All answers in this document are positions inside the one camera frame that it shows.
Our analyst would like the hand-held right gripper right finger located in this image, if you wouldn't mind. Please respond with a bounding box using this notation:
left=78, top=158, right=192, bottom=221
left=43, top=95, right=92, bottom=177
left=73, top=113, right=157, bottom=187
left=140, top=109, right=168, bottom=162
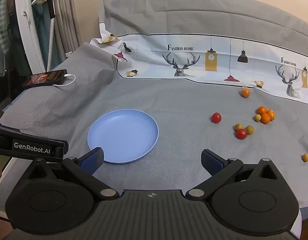
left=186, top=149, right=282, bottom=201

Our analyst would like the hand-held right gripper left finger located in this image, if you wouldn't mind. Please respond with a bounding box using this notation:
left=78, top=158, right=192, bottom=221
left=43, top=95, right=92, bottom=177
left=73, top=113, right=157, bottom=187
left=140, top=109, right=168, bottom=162
left=26, top=148, right=120, bottom=202

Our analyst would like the blue plate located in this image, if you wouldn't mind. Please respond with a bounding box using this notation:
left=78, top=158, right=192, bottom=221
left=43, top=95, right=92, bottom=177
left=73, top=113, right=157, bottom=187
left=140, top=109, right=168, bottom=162
left=87, top=109, right=160, bottom=164

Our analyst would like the black smartphone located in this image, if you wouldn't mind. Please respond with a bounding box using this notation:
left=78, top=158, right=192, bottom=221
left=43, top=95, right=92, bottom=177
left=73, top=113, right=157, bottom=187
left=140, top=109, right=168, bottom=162
left=22, top=69, right=68, bottom=89

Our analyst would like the teal hanging cloth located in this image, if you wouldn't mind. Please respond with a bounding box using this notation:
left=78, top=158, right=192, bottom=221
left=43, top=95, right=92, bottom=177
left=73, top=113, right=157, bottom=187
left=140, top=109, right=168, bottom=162
left=31, top=0, right=52, bottom=67

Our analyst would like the white printed cloth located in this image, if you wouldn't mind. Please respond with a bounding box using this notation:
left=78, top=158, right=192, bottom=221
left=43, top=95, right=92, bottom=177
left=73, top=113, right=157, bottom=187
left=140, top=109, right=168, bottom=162
left=90, top=21, right=308, bottom=105

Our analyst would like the grey curtain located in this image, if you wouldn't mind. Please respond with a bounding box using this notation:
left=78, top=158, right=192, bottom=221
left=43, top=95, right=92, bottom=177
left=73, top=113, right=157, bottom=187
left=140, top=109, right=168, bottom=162
left=53, top=0, right=82, bottom=64

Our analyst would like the white charging cable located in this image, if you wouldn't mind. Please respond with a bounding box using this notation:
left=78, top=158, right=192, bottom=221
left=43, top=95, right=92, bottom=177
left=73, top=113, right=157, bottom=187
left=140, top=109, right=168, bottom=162
left=53, top=74, right=77, bottom=88

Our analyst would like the white rack frame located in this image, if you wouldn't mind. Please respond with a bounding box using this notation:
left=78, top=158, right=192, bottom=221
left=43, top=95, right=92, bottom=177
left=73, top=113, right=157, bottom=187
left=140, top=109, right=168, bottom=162
left=13, top=0, right=82, bottom=73

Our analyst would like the black steamer with patterned hose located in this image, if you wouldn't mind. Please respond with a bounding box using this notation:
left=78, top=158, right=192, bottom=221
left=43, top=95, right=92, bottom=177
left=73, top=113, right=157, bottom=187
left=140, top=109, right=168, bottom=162
left=34, top=0, right=57, bottom=72

